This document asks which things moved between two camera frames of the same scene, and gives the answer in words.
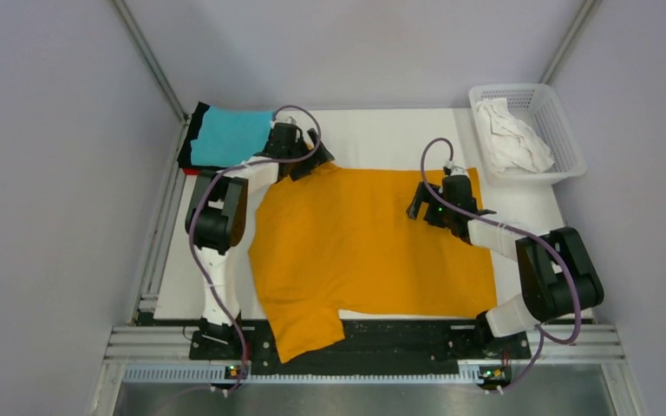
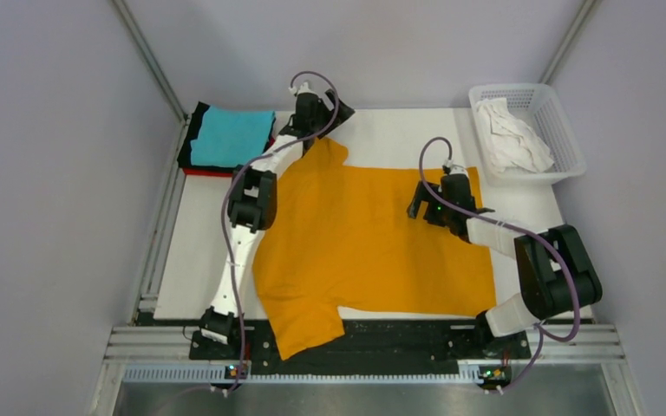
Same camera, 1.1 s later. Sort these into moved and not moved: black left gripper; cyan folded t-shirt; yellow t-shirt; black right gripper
Moved: black left gripper
Not moved: black right gripper; yellow t-shirt; cyan folded t-shirt
